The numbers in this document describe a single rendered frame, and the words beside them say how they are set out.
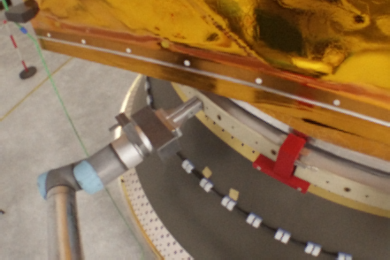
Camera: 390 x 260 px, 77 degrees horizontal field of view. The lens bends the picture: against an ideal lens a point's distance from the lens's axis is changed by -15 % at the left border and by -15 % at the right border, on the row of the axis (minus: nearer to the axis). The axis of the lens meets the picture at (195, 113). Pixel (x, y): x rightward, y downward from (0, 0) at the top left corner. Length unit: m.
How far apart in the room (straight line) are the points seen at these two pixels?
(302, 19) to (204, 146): 0.46
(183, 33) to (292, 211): 0.46
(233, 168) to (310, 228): 0.24
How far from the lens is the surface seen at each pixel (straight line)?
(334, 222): 0.69
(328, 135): 0.58
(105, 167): 0.62
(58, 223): 0.64
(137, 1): 0.52
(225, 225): 0.79
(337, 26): 0.42
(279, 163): 0.56
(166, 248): 1.01
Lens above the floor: 2.14
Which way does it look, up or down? 44 degrees down
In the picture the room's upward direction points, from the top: 4 degrees counter-clockwise
